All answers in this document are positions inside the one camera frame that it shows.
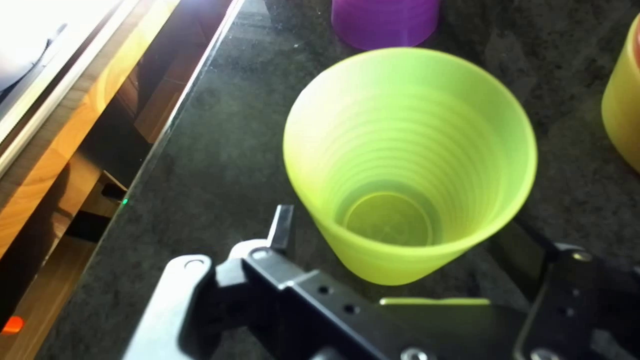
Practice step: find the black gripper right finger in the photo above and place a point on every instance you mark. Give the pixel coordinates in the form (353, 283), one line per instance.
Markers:
(527, 266)

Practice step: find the yellow plastic bowl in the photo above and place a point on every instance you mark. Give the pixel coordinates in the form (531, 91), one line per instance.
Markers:
(626, 106)

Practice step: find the green plastic cup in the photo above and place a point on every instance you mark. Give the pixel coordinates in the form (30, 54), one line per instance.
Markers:
(407, 166)

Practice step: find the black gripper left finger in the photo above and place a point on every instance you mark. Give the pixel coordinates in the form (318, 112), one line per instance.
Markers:
(281, 227)

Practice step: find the purple plastic cup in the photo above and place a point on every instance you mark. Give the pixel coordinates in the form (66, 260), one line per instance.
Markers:
(387, 23)

